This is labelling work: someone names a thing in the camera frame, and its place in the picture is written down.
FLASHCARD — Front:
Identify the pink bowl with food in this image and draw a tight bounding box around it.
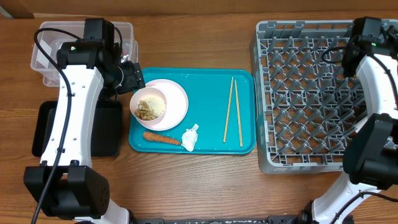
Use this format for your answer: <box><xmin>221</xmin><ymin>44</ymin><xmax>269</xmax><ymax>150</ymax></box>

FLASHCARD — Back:
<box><xmin>130</xmin><ymin>87</ymin><xmax>167</xmax><ymax>122</ymax></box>

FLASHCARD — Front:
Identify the white tissue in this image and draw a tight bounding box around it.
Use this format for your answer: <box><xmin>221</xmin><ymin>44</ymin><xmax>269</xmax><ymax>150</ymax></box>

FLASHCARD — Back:
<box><xmin>181</xmin><ymin>124</ymin><xmax>199</xmax><ymax>152</ymax></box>

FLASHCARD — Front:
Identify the red snack wrapper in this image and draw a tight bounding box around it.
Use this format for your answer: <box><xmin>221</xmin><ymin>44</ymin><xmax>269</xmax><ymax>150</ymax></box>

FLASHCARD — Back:
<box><xmin>121</xmin><ymin>52</ymin><xmax>128</xmax><ymax>63</ymax></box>

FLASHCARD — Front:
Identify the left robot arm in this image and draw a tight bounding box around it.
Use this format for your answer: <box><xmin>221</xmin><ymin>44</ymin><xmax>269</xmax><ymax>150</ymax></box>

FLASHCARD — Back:
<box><xmin>24</xmin><ymin>18</ymin><xmax>145</xmax><ymax>223</ymax></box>

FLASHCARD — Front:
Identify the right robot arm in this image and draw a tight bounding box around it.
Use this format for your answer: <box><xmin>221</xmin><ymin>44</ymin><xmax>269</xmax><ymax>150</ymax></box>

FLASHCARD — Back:
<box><xmin>295</xmin><ymin>17</ymin><xmax>397</xmax><ymax>224</ymax></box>

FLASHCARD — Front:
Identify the grey dishwasher rack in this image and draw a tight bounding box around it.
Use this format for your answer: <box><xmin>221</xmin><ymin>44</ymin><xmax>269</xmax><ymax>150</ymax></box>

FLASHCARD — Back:
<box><xmin>250</xmin><ymin>21</ymin><xmax>368</xmax><ymax>174</ymax></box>

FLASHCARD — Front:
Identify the pink plate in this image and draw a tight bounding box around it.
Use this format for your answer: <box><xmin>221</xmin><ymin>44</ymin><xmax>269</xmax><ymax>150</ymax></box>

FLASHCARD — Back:
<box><xmin>130</xmin><ymin>79</ymin><xmax>189</xmax><ymax>131</ymax></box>

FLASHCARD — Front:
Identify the black tray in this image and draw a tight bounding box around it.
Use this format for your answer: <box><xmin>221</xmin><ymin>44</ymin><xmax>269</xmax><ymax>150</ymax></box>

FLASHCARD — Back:
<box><xmin>32</xmin><ymin>101</ymin><xmax>123</xmax><ymax>157</ymax></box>

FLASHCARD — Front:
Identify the orange carrot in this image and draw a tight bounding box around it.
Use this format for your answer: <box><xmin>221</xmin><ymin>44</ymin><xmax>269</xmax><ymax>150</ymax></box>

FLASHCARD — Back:
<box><xmin>143</xmin><ymin>131</ymin><xmax>181</xmax><ymax>145</ymax></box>

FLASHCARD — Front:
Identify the clear plastic bin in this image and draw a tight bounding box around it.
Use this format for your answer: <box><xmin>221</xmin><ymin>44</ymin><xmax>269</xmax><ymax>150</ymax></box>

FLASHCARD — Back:
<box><xmin>30</xmin><ymin>21</ymin><xmax>139</xmax><ymax>87</ymax></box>

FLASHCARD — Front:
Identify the teal serving tray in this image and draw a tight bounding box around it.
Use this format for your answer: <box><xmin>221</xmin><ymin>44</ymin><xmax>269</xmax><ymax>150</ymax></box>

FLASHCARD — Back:
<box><xmin>142</xmin><ymin>67</ymin><xmax>256</xmax><ymax>155</ymax></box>

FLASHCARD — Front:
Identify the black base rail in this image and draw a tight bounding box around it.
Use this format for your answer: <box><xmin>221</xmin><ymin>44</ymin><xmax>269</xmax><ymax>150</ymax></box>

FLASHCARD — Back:
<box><xmin>130</xmin><ymin>215</ymin><xmax>298</xmax><ymax>224</ymax></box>

